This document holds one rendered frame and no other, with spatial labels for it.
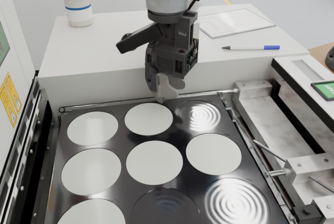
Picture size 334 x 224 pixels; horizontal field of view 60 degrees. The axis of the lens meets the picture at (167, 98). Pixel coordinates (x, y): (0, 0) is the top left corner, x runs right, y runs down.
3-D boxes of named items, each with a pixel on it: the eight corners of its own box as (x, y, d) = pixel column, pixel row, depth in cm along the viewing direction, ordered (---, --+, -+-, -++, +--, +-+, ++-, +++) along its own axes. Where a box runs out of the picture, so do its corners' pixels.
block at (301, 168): (292, 184, 49) (296, 173, 47) (282, 169, 52) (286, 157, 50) (334, 177, 50) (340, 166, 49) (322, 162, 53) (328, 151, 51)
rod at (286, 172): (266, 181, 49) (268, 176, 48) (262, 174, 50) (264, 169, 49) (291, 177, 50) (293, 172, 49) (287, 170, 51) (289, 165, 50)
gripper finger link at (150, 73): (152, 96, 58) (151, 57, 53) (145, 94, 59) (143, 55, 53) (163, 84, 61) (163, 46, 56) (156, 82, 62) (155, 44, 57)
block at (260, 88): (238, 99, 68) (240, 89, 66) (233, 91, 71) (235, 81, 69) (270, 96, 69) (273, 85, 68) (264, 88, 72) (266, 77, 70)
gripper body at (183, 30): (182, 83, 54) (185, 21, 46) (142, 72, 57) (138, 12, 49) (198, 64, 59) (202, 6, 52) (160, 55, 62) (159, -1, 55)
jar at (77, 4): (67, 28, 80) (59, -7, 75) (69, 19, 86) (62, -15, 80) (93, 26, 81) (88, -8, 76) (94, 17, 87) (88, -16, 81)
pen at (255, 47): (222, 46, 69) (280, 46, 69) (221, 44, 70) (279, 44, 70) (221, 50, 70) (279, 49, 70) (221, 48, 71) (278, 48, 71)
